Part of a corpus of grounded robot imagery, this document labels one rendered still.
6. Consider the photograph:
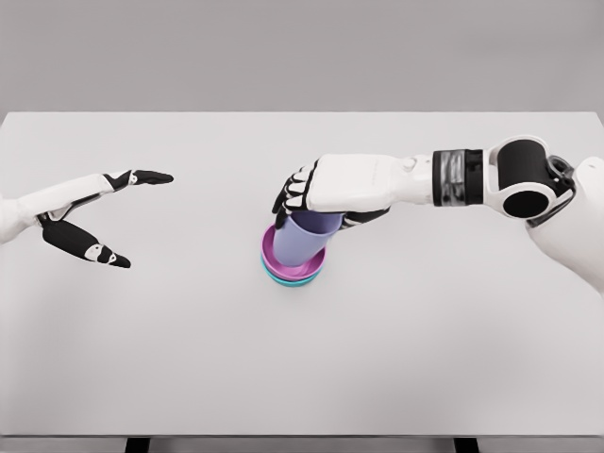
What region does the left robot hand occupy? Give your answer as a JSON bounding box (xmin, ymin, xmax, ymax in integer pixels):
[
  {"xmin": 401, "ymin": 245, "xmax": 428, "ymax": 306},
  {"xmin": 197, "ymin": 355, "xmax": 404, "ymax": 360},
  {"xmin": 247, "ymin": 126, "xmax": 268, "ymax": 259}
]
[{"xmin": 18, "ymin": 169, "xmax": 175, "ymax": 270}]

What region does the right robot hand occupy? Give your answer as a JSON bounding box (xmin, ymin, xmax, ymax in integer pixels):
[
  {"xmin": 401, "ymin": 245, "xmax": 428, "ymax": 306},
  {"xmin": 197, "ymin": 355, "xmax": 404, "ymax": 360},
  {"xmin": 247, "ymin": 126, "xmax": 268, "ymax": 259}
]
[{"xmin": 272, "ymin": 153, "xmax": 412, "ymax": 234}]

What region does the lavender cup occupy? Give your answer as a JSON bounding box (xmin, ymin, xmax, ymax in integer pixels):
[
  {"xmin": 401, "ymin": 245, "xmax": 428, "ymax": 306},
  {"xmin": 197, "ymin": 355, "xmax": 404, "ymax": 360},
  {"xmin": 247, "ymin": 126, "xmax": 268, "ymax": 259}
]
[{"xmin": 274, "ymin": 210, "xmax": 343, "ymax": 272}]

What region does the pink bowl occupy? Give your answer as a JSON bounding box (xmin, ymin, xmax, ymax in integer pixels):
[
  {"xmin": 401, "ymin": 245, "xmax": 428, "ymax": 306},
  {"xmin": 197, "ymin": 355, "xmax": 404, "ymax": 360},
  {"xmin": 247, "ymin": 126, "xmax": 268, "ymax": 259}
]
[{"xmin": 260, "ymin": 223, "xmax": 328, "ymax": 283}]

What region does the teal bowl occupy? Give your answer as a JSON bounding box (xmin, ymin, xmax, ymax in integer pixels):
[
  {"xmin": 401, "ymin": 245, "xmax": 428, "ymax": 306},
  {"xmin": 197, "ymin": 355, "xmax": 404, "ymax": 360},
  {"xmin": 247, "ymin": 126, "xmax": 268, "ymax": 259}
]
[{"xmin": 260, "ymin": 254, "xmax": 321, "ymax": 288}]

